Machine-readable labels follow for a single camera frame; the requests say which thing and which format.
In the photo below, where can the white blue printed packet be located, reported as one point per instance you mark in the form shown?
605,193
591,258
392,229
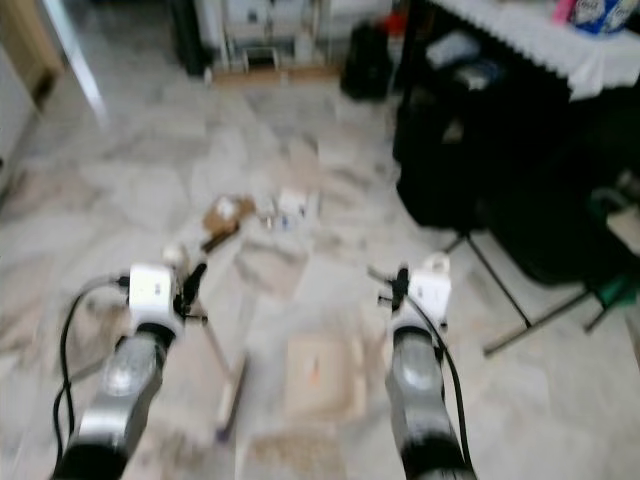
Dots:
292,207

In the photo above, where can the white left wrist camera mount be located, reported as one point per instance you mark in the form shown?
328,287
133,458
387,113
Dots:
153,292

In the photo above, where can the green plastic item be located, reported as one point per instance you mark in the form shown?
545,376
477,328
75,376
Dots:
620,290

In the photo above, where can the tall black cylinder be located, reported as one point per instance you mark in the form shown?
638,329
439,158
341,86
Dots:
188,36

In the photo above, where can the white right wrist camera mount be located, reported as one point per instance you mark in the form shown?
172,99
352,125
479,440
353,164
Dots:
432,285

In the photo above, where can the white shelf unit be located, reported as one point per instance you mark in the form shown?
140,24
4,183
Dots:
280,35

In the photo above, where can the small red item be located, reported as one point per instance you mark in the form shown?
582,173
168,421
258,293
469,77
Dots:
393,22

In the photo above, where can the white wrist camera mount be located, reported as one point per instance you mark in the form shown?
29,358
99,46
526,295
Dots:
432,285
153,292

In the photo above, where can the small black backpack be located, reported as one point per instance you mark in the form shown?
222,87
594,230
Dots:
366,62

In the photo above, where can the white fringed tablecloth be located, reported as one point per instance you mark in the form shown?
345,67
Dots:
550,45

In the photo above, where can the pink packet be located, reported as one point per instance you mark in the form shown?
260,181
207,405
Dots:
563,10

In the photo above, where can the blue white package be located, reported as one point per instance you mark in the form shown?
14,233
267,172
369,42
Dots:
608,14

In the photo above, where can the black metal floor stand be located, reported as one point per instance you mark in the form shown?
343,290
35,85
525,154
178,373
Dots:
510,290

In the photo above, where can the brown crumpled paper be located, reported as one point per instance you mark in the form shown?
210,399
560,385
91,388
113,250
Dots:
228,215

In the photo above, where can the small white crumpled paper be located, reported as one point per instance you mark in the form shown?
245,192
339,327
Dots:
175,254

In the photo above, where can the wooden door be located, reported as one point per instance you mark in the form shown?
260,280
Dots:
32,40

